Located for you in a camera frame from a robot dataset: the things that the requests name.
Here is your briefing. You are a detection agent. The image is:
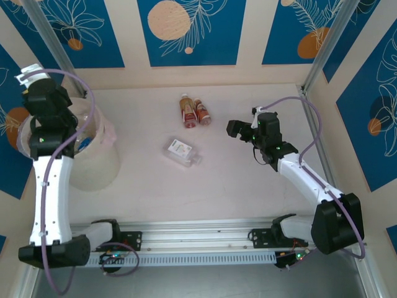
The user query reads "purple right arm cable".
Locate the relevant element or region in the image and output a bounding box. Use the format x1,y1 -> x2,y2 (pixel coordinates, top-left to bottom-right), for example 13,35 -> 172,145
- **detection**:
262,96 -> 367,260

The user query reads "dark looped base cable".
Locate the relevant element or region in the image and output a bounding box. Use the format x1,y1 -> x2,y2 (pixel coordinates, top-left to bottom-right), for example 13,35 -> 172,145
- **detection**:
98,242 -> 140,277

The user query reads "square clear bottle white label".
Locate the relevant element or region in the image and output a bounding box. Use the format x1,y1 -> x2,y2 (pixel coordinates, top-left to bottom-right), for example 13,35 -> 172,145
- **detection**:
162,138 -> 203,168

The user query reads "blue label sports drink bottle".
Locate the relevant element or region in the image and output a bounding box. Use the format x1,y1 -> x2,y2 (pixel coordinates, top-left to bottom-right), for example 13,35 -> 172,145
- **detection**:
76,136 -> 93,153

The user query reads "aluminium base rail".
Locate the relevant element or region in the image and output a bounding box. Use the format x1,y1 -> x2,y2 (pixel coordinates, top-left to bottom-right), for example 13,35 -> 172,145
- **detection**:
69,219 -> 314,253

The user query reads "orange label juice bottle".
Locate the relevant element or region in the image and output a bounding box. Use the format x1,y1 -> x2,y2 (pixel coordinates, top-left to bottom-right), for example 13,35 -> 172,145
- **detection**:
179,93 -> 199,129

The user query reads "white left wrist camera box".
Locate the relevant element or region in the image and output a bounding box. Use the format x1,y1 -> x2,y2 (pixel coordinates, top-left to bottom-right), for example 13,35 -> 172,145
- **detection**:
16,63 -> 45,89

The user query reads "red brown label bottle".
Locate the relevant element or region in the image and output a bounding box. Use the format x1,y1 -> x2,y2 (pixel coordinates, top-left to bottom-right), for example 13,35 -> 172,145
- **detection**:
193,97 -> 214,126

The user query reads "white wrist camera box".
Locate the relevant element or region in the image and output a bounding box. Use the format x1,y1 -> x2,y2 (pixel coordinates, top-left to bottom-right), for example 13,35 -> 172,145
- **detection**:
251,106 -> 265,129
16,63 -> 45,89

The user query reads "control circuit board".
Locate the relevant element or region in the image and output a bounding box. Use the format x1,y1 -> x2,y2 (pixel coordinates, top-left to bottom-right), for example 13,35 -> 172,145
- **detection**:
274,250 -> 311,270
99,253 -> 125,265

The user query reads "white round waste bin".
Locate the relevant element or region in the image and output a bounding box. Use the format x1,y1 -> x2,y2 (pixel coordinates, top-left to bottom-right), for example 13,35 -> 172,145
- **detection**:
17,96 -> 122,192

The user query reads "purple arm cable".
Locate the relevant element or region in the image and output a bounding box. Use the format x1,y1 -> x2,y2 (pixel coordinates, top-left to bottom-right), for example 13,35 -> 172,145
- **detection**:
262,96 -> 367,260
20,68 -> 96,296

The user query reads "aluminium frame post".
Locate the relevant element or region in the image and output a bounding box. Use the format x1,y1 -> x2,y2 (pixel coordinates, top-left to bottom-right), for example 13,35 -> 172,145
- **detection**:
23,0 -> 87,97
302,0 -> 372,94

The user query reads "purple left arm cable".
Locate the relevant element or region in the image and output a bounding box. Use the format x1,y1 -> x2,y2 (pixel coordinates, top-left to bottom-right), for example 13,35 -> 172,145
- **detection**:
20,68 -> 96,296

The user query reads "clear plastic bin liner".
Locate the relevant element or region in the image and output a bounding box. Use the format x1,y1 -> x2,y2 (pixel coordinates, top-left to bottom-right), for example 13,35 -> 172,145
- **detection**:
17,97 -> 117,156

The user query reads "white slotted cable duct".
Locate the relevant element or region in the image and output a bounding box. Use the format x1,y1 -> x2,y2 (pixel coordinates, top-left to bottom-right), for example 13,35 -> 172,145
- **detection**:
83,251 -> 277,268

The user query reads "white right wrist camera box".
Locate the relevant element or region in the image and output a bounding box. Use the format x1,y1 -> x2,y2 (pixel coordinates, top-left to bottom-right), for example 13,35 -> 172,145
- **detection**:
251,106 -> 265,129

